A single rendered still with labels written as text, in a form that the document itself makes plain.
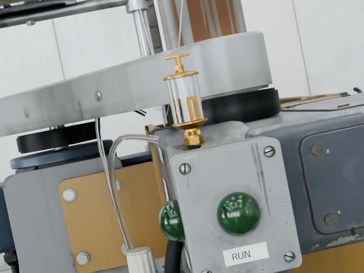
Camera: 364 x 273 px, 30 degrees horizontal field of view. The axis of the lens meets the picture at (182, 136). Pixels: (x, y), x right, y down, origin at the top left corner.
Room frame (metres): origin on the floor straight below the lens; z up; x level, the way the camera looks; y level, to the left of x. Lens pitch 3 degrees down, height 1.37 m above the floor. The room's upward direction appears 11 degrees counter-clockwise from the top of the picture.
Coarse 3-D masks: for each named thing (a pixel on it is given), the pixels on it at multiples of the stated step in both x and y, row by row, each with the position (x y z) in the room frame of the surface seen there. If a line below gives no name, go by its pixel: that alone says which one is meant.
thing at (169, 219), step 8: (176, 200) 0.47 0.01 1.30; (168, 208) 0.46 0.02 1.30; (176, 208) 0.46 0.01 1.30; (160, 216) 0.47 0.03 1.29; (168, 216) 0.46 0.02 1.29; (176, 216) 0.46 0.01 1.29; (160, 224) 0.47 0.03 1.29; (168, 224) 0.46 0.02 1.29; (176, 224) 0.46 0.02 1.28; (168, 232) 0.46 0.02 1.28; (176, 232) 0.46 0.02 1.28; (176, 240) 0.46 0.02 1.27
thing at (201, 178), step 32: (192, 160) 0.45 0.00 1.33; (224, 160) 0.45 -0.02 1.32; (256, 160) 0.45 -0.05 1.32; (192, 192) 0.45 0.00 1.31; (224, 192) 0.45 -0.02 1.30; (256, 192) 0.45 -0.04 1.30; (288, 192) 0.46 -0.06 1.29; (192, 224) 0.45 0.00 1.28; (288, 224) 0.46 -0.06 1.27; (192, 256) 0.45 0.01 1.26; (288, 256) 0.46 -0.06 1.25
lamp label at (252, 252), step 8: (240, 248) 0.45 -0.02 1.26; (248, 248) 0.45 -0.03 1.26; (256, 248) 0.45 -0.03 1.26; (264, 248) 0.45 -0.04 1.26; (224, 256) 0.45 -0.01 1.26; (232, 256) 0.45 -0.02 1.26; (240, 256) 0.45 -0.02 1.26; (248, 256) 0.45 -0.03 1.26; (256, 256) 0.45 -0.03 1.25; (264, 256) 0.45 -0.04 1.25; (232, 264) 0.45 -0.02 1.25
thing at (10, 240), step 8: (0, 184) 0.92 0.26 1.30; (0, 192) 0.88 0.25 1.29; (0, 200) 0.88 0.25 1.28; (0, 208) 0.88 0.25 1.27; (0, 216) 0.88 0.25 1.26; (8, 216) 0.88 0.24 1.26; (0, 224) 0.88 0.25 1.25; (8, 224) 0.88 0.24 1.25; (0, 232) 0.88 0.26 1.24; (8, 232) 0.88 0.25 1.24; (0, 240) 0.88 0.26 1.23; (8, 240) 0.88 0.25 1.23; (0, 248) 0.87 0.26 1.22; (8, 248) 0.88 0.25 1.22; (8, 256) 0.92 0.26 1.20; (16, 256) 0.92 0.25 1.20; (8, 264) 0.92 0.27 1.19; (16, 264) 0.92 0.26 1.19
